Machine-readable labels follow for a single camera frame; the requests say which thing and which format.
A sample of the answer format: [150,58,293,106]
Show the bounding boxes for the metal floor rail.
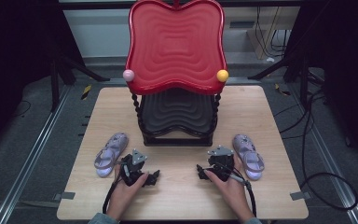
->
[0,85,73,224]
[287,87,358,224]

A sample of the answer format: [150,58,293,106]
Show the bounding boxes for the looped black floor cable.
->
[300,88,358,211]

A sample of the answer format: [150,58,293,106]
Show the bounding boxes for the light wooden box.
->
[246,7,293,61]

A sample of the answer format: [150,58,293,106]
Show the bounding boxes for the yellow black floor tape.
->
[274,82,292,96]
[80,84,93,101]

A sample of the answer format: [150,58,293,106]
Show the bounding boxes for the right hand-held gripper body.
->
[207,145,235,183]

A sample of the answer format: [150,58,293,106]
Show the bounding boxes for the black stand legs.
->
[247,52,325,108]
[48,46,111,112]

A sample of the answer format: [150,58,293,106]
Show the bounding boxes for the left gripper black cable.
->
[102,161,129,215]

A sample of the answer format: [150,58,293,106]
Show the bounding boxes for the purple sandal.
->
[231,133,266,181]
[93,132,130,178]

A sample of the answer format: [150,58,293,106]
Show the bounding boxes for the grey tape piece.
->
[53,191,76,202]
[289,190,311,202]

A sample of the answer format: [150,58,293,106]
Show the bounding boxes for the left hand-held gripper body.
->
[118,148,148,188]

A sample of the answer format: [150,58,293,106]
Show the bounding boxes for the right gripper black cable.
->
[222,162,258,217]

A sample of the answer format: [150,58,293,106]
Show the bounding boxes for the person's left hand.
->
[105,163,150,220]

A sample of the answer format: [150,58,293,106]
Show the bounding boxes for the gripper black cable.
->
[222,162,258,217]
[102,161,129,215]

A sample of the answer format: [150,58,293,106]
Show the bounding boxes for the person's right hand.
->
[203,155,256,222]

